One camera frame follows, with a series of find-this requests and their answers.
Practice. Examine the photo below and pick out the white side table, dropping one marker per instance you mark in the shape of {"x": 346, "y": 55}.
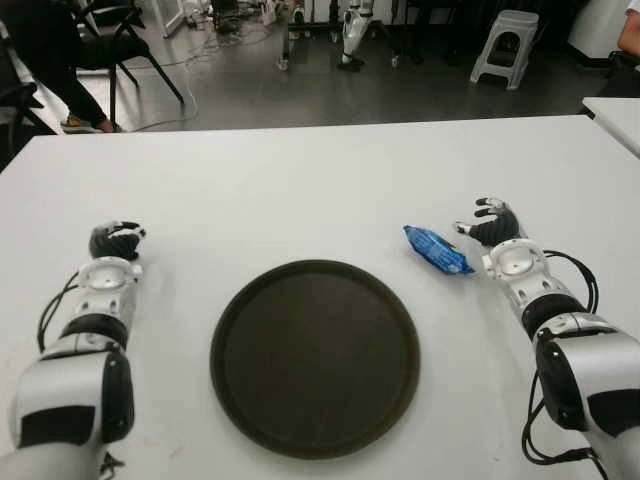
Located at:
{"x": 617, "y": 117}

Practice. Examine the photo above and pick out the white framed glass panel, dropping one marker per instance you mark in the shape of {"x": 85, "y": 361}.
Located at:
{"x": 176, "y": 27}

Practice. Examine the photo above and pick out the seated person black trousers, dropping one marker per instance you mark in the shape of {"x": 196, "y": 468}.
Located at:
{"x": 60, "y": 60}

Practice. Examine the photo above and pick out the black wheeled metal stand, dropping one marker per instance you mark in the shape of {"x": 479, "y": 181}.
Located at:
{"x": 285, "y": 40}

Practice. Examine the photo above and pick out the blue Oreo cookie packet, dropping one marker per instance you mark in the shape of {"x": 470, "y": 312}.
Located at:
{"x": 437, "y": 250}

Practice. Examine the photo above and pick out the person in white shirt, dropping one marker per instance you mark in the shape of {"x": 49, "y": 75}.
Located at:
{"x": 631, "y": 40}

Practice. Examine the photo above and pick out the black metal frame chair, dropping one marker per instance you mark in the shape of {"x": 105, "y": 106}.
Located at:
{"x": 132, "y": 47}

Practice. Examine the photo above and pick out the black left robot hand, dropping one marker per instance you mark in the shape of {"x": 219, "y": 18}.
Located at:
{"x": 117, "y": 242}

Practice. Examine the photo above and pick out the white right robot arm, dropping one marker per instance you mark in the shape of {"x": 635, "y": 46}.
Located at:
{"x": 590, "y": 360}

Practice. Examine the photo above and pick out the round dark brown tray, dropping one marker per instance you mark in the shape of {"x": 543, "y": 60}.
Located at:
{"x": 315, "y": 357}

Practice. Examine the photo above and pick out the black chair at edge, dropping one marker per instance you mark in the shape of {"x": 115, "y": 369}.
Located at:
{"x": 20, "y": 100}

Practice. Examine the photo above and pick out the white humanoid robot leg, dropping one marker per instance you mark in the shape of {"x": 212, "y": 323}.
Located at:
{"x": 352, "y": 30}

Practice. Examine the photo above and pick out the grey plastic stool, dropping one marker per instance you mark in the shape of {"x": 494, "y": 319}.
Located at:
{"x": 515, "y": 22}

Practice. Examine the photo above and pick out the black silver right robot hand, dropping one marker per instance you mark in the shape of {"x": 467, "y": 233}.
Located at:
{"x": 500, "y": 227}

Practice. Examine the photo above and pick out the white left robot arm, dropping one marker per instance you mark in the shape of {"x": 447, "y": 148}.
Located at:
{"x": 65, "y": 380}

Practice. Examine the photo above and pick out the black office chair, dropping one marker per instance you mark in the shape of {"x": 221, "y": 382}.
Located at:
{"x": 622, "y": 75}

